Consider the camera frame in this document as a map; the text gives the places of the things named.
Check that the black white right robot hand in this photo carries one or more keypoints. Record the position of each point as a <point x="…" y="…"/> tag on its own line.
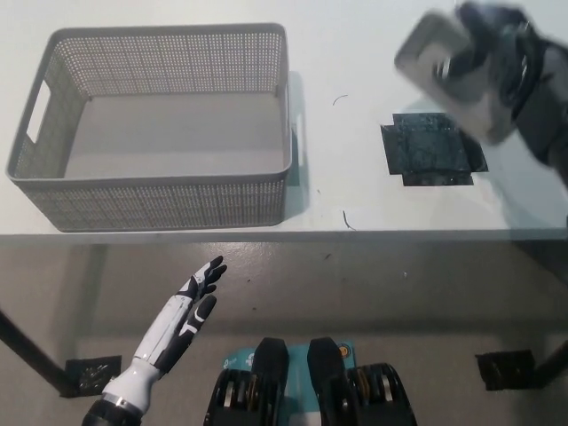
<point x="501" y="49"/>

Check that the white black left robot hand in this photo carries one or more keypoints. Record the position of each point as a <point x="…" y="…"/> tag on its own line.
<point x="171" y="326"/>

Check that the small grey perforated basket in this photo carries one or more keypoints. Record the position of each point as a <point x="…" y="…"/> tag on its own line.
<point x="435" y="49"/>

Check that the black floor tape patch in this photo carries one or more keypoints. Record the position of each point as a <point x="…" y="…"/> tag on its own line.
<point x="91" y="375"/>
<point x="506" y="370"/>

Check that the black tape patch cross-shaped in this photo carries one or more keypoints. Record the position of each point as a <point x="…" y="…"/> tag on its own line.
<point x="432" y="151"/>

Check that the large grey perforated basket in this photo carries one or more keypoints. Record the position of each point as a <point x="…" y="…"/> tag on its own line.
<point x="146" y="186"/>

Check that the black table leg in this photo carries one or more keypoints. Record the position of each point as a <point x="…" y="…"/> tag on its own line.
<point x="554" y="361"/>
<point x="29" y="346"/>

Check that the black teal robot body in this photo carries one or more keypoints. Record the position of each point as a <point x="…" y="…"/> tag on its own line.
<point x="324" y="386"/>

